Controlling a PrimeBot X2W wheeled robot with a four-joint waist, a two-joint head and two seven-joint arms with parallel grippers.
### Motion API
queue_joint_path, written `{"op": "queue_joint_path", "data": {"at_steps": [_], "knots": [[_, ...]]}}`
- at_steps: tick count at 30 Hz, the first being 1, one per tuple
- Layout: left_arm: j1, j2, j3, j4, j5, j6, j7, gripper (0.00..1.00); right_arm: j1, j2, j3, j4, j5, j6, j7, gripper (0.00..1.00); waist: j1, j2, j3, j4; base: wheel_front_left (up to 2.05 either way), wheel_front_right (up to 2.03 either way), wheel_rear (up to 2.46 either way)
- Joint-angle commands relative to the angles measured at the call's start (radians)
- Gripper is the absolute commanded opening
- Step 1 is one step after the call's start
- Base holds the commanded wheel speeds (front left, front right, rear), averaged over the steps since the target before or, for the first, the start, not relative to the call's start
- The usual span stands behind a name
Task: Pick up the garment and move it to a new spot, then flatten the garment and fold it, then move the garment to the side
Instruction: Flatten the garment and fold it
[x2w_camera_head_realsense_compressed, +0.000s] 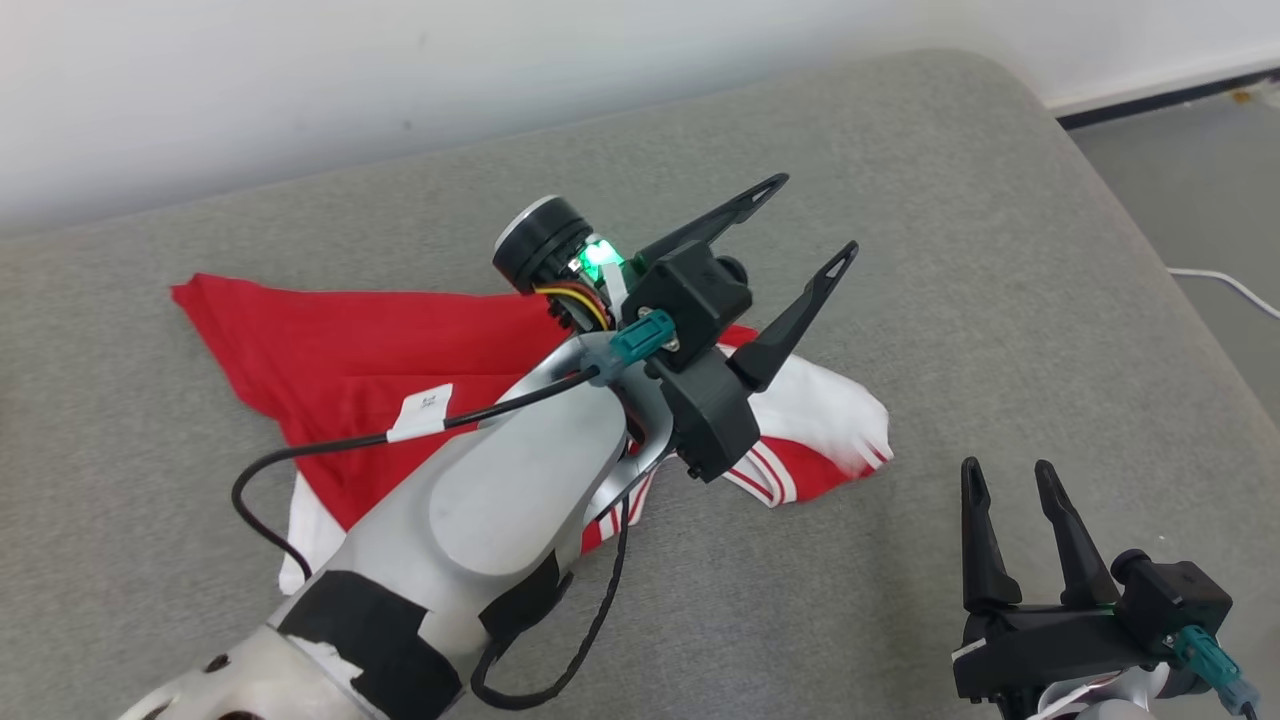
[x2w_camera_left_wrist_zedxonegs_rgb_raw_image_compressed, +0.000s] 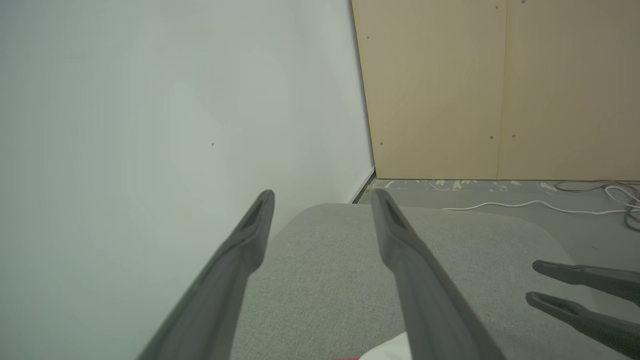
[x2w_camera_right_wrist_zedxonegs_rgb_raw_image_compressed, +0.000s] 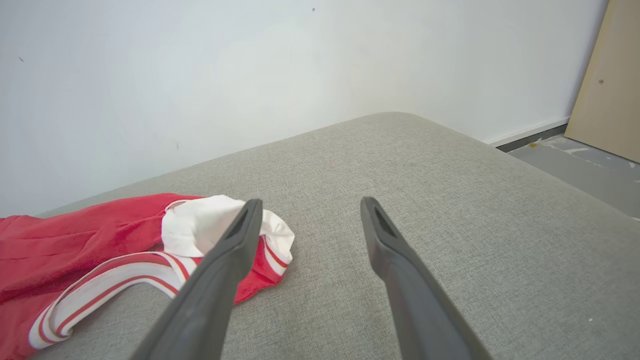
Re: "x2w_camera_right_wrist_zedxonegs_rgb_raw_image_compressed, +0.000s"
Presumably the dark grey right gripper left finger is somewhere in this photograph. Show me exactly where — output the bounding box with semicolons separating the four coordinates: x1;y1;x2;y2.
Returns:
129;198;264;360

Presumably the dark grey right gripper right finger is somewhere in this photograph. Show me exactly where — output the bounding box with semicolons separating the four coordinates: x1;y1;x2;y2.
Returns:
360;196;493;360

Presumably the red jersey with striped trim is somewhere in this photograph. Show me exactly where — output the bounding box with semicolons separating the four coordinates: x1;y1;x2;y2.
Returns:
0;193;296;360

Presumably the light wooden board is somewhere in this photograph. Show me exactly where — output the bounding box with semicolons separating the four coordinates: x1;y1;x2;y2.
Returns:
565;0;640;164

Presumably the white wall baseboard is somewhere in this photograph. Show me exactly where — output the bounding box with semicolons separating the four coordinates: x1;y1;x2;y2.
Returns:
487;116;572;152

